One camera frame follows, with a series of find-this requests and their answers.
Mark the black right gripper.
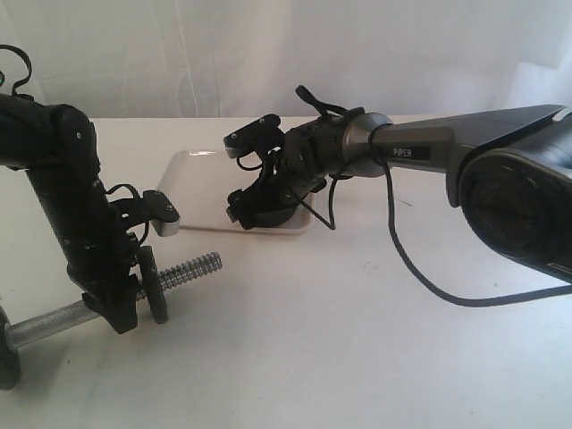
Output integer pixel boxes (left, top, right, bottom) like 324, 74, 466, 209
226, 116, 347, 230

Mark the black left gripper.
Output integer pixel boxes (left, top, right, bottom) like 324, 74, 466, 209
64, 178, 138, 334

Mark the black weight plate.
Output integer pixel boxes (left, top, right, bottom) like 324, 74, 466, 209
253, 205, 298, 228

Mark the black weight plate end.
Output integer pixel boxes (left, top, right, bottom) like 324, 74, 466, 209
137, 246, 169, 324
0, 308, 21, 391

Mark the chrome dumbbell bar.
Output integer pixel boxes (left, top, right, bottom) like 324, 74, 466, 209
8, 251, 223, 349

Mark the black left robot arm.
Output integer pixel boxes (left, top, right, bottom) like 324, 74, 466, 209
1, 95, 138, 333

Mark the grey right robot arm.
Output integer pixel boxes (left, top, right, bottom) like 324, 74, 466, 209
223, 105, 571, 281

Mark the white rectangular tray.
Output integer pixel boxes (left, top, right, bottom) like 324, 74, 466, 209
156, 150, 319, 235

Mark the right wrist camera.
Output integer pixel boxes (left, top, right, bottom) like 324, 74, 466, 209
223, 114, 284, 159

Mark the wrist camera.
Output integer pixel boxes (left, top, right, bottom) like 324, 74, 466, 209
223, 114, 284, 159
143, 190, 181, 237

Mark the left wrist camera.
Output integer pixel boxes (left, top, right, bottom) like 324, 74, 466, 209
143, 190, 181, 237

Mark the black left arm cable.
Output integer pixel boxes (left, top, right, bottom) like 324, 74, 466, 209
0, 43, 33, 97

